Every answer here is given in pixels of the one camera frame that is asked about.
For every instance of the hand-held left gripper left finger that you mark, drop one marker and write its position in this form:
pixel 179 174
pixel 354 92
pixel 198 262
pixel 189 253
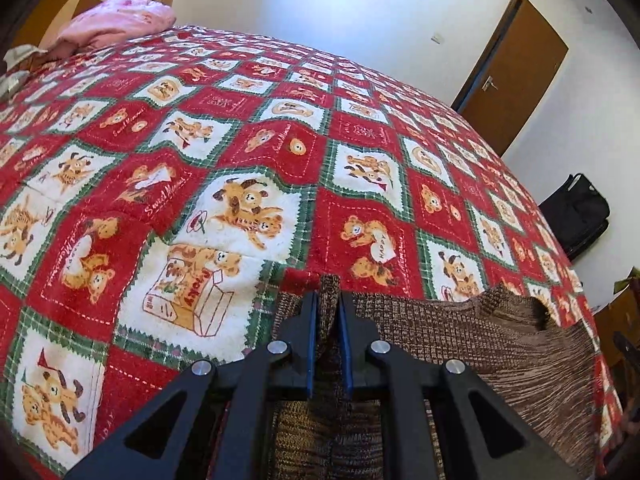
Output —
pixel 312 340

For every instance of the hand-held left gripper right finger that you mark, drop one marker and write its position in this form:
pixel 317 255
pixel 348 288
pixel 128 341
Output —
pixel 345 340

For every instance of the brown knitted sweater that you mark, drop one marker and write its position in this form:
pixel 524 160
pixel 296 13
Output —
pixel 475 350

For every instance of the red bear print bedspread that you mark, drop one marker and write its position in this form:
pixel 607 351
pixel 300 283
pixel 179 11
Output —
pixel 250 135

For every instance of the black bag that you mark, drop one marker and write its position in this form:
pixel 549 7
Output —
pixel 575 215

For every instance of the brown wooden desk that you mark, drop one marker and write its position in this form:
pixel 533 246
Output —
pixel 617 315

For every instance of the brown wooden door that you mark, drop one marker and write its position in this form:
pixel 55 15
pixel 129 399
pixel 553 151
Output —
pixel 520 75

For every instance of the pink pillow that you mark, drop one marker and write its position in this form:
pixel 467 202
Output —
pixel 120 17

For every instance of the white patterned cloth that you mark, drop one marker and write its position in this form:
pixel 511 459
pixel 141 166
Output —
pixel 15 80

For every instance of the wooden headboard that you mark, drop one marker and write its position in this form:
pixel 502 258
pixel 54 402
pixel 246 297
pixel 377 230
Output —
pixel 50 5

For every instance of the white light switch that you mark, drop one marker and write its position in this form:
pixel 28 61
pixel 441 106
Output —
pixel 438 38

